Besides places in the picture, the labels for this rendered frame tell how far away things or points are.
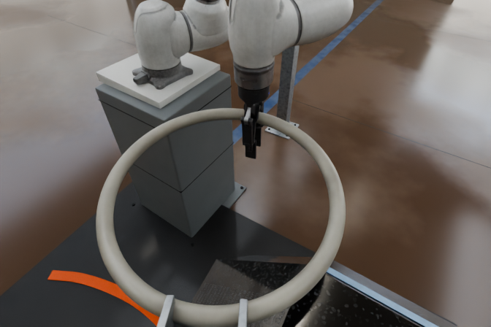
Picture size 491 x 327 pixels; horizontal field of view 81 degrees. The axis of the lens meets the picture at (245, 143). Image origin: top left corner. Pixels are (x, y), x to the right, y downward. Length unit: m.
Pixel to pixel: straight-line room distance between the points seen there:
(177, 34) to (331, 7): 0.63
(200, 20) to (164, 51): 0.17
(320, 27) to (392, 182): 1.55
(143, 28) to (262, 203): 1.14
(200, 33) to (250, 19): 0.62
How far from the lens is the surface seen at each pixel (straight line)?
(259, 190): 1.81
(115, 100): 1.25
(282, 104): 2.09
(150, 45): 1.13
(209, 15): 1.15
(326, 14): 0.66
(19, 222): 2.11
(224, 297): 0.76
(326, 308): 0.61
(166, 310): 0.49
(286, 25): 0.60
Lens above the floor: 1.42
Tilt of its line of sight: 42 degrees down
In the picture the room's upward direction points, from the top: straight up
